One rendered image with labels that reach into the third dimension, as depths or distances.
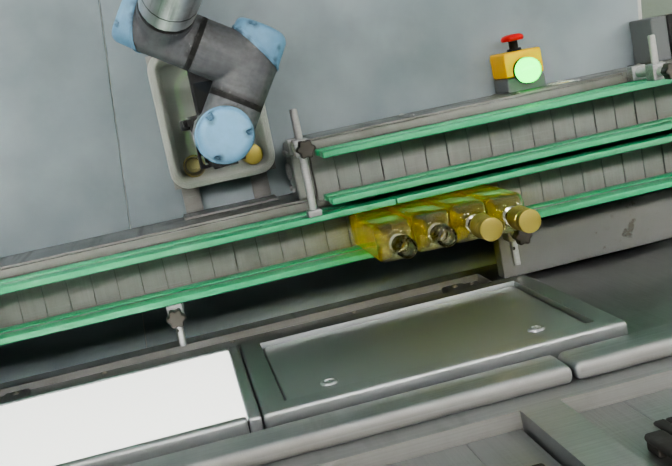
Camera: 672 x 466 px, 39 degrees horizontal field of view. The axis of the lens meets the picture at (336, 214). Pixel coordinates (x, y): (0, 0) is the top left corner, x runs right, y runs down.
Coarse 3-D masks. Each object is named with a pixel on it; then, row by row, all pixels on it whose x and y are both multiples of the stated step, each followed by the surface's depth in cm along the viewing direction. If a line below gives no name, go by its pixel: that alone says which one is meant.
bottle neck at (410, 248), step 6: (396, 234) 134; (402, 234) 134; (390, 240) 134; (396, 240) 132; (402, 240) 130; (408, 240) 130; (414, 240) 130; (390, 246) 134; (396, 246) 131; (408, 246) 133; (414, 246) 130; (396, 252) 131; (402, 252) 133; (408, 252) 132; (414, 252) 130; (408, 258) 131
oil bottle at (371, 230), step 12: (348, 216) 154; (360, 216) 148; (372, 216) 145; (384, 216) 143; (396, 216) 141; (360, 228) 146; (372, 228) 137; (384, 228) 135; (396, 228) 135; (408, 228) 136; (360, 240) 149; (372, 240) 139; (384, 240) 135; (372, 252) 141; (384, 252) 135
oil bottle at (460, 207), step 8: (424, 200) 151; (432, 200) 148; (440, 200) 146; (448, 200) 144; (456, 200) 143; (464, 200) 141; (472, 200) 140; (480, 200) 139; (448, 208) 139; (456, 208) 138; (464, 208) 137; (472, 208) 137; (480, 208) 137; (456, 216) 137; (464, 216) 137; (456, 224) 137; (464, 224) 137; (456, 232) 138; (464, 232) 137; (464, 240) 138
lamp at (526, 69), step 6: (522, 60) 161; (528, 60) 161; (534, 60) 161; (516, 66) 162; (522, 66) 161; (528, 66) 161; (534, 66) 161; (540, 66) 162; (516, 72) 162; (522, 72) 161; (528, 72) 161; (534, 72) 161; (540, 72) 162; (516, 78) 163; (522, 78) 161; (528, 78) 161; (534, 78) 161
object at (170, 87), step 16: (160, 64) 155; (160, 80) 157; (176, 80) 158; (160, 96) 151; (176, 96) 158; (160, 112) 151; (176, 112) 159; (192, 112) 159; (160, 128) 152; (176, 128) 159; (256, 128) 160; (176, 144) 159; (192, 144) 160; (256, 144) 162; (272, 144) 155; (176, 160) 156; (240, 160) 162; (272, 160) 156; (176, 176) 153; (208, 176) 155; (224, 176) 154; (240, 176) 155
